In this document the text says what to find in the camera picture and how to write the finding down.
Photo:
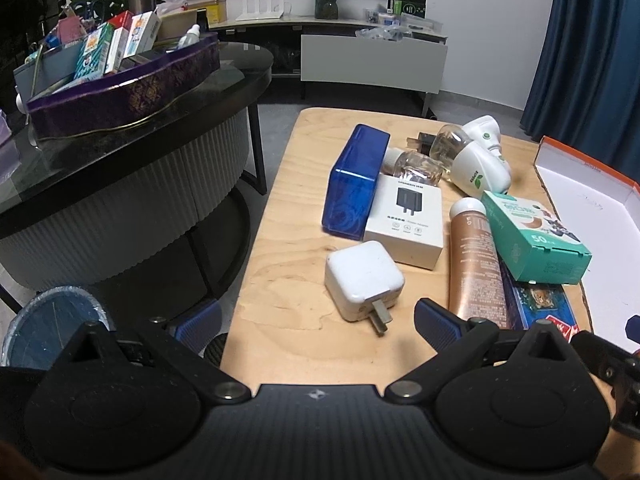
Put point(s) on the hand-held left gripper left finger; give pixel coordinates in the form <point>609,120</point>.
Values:
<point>197,325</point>

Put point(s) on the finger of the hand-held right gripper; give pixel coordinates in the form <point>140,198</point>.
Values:
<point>607,370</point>
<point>634,329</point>

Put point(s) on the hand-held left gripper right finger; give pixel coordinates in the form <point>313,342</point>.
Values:
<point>440,327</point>

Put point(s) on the gold tube with white cap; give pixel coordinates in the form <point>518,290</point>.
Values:
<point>472,265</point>

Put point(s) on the white plug charger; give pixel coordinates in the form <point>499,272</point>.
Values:
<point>362,275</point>

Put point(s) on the blue card packet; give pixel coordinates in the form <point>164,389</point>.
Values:
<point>540,305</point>

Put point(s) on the white charger package box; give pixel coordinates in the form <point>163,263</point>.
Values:
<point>405,220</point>

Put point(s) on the orange-edged white box lid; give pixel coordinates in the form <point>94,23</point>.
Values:
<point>590,220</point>

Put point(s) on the teal and white carton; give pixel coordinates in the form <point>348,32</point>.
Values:
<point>535,245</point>

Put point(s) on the clear bottle with ribbed cap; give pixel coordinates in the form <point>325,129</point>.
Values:
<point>415,167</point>

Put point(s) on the white mosquito heater with bottle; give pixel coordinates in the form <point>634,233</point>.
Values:
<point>477,167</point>

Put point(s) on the blue translucent plastic box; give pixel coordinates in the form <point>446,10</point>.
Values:
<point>355,180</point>

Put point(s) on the black plug charger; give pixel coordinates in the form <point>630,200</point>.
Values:
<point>422,141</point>

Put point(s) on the trash bin with blue bag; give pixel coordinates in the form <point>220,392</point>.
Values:
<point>50,320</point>

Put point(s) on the black round coffee table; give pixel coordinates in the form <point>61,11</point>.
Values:
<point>125,185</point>

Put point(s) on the purple gold-patterned tray box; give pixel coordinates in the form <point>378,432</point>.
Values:
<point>125,95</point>

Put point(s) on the grey tv stand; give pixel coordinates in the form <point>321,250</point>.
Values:
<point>370,62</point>

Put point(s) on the blue curtain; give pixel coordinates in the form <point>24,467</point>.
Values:
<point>590,50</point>

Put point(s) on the white dropper bottle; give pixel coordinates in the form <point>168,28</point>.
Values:
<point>189,37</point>

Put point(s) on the green blue medicine box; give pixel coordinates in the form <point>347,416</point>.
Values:
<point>92,52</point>

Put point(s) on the grey storage box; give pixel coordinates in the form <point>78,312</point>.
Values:
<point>55,65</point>

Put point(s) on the white blue medicine box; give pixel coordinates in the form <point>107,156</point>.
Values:
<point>142,32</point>

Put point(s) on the beige paper container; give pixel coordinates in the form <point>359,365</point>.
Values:
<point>177,25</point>

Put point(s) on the red white medicine box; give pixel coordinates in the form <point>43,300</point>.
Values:
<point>116,35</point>

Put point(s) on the pile of clear plastic bags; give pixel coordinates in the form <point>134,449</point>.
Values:
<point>400,25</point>

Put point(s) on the yellow tin box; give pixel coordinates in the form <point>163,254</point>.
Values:
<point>212,10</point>

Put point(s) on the pink pouch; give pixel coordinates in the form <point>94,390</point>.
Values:
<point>70,30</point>

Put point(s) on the white router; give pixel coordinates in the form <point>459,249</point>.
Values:
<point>262,10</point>

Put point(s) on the white plastic bag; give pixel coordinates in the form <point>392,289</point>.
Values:
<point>170,2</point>

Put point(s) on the black green box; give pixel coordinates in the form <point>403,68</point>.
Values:
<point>407,2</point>

